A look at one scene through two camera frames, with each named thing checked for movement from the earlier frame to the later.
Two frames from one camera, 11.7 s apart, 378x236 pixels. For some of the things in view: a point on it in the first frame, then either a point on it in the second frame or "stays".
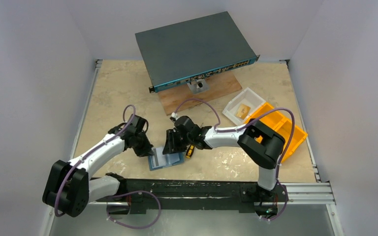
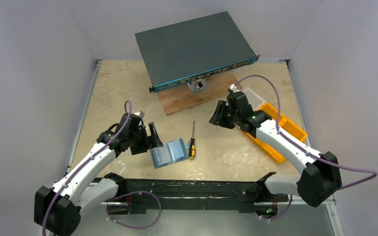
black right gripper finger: [174, 142] → [219, 117]
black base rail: [137, 194] stays
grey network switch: [182, 52] stays
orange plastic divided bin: [282, 125] stays
